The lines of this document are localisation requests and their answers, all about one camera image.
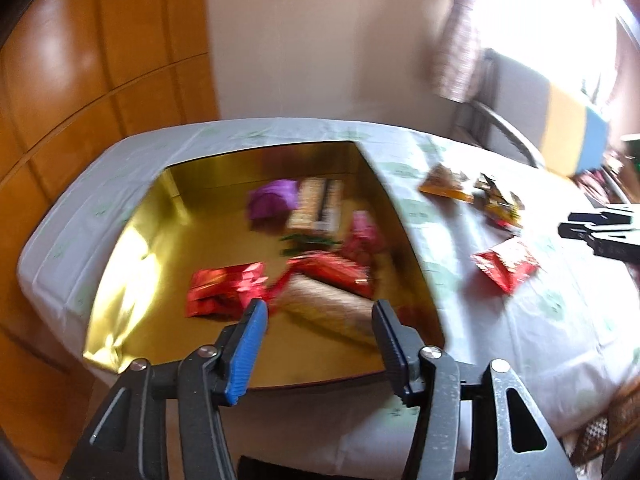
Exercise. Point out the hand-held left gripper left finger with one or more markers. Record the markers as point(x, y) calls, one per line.
point(245, 355)

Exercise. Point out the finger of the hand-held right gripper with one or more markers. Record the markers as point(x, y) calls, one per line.
point(615, 242)
point(610, 217)

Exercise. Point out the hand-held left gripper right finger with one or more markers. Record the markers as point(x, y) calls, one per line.
point(395, 355)

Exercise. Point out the plain red snack packet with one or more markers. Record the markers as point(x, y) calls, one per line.
point(225, 290)

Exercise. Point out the beige striped snack packet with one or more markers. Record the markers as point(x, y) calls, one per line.
point(325, 310)

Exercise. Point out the long red snack stick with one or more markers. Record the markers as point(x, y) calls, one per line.
point(335, 270)

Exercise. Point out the red floral snack packet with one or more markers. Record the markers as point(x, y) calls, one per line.
point(507, 265)

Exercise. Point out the dark gold snack packet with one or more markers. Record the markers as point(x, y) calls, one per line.
point(500, 202)

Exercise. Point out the red white-print snack packet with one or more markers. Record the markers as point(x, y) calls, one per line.
point(365, 240)

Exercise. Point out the square gold-lined tin box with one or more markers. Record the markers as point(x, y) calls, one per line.
point(150, 260)

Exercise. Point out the purple snack packet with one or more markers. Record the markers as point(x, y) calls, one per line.
point(272, 200)

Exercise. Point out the long cream cracker packet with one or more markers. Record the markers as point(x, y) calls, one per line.
point(315, 205)

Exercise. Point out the orange yellow snack packet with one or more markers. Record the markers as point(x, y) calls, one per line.
point(445, 182)

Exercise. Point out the red patterned cloth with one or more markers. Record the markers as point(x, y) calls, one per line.
point(597, 182)

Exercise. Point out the white green-print tablecloth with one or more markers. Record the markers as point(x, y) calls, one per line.
point(525, 335)

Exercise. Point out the grey yellow blue armchair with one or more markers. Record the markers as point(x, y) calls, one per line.
point(520, 105)

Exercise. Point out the brown chequered cushion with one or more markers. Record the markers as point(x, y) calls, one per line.
point(600, 430)

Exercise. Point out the bright window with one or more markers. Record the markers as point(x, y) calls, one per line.
point(540, 10)

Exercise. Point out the pale checked curtain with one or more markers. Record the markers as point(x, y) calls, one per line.
point(457, 60)

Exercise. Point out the orange wooden wardrobe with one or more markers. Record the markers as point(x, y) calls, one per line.
point(100, 60)

